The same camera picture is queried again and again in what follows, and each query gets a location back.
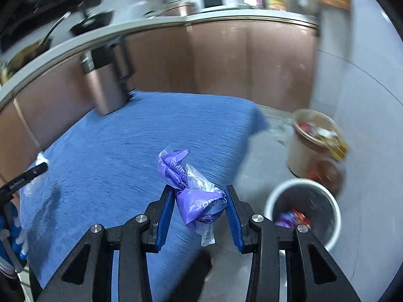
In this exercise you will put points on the crumpled white paper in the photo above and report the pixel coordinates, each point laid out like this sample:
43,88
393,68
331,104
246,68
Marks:
324,131

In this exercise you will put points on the copper cooking pot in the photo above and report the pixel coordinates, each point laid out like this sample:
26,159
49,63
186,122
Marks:
181,8

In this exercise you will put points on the copper electric kettle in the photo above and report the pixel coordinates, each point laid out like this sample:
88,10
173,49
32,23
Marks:
107,85

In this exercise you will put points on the yellow food package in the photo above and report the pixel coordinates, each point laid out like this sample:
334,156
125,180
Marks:
277,3

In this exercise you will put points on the white waste bin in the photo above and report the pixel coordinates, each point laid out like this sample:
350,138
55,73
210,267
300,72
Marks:
333,226

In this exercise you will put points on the white kitchen countertop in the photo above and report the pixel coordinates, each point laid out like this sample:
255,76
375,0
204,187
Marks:
220,15

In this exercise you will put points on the black frying pan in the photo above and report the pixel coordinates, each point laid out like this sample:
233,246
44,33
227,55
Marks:
91,22

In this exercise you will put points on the red snack wrapper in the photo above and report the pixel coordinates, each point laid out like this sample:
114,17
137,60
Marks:
303,127

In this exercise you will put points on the beige waste bin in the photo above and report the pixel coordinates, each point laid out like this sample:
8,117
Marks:
296,154

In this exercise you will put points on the blue tablecloth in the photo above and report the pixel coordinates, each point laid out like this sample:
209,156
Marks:
126,138

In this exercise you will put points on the brown kitchen cabinet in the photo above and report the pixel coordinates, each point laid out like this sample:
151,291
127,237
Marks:
220,59

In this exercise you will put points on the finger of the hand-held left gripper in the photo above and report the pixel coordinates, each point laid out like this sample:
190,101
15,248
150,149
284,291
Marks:
37,170

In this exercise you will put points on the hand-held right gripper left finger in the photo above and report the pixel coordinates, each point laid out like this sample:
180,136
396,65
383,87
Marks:
165,220

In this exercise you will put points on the colourful snack wrapper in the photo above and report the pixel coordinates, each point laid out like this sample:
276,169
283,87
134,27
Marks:
300,217

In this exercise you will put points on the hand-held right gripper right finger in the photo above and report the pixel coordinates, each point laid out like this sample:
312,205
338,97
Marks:
234,223

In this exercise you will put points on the cooking oil bottle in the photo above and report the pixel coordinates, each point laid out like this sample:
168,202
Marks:
327,173

